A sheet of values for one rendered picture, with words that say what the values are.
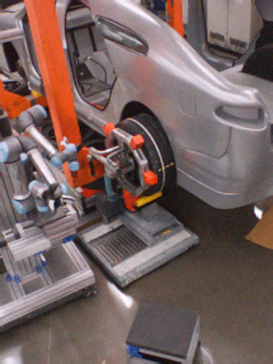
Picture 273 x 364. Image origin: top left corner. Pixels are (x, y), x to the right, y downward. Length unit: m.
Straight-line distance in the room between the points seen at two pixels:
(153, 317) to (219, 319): 0.62
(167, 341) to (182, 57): 1.82
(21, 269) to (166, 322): 1.27
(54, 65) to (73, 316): 1.93
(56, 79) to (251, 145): 1.59
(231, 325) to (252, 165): 1.20
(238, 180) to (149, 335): 1.14
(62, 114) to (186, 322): 1.86
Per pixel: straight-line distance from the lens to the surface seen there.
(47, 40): 3.41
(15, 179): 2.91
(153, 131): 3.35
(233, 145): 2.78
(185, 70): 2.92
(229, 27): 8.38
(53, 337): 3.46
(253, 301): 3.53
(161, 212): 3.97
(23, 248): 3.10
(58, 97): 3.54
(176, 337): 2.88
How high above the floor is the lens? 2.66
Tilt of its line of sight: 34 degrees down
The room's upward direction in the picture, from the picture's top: 7 degrees counter-clockwise
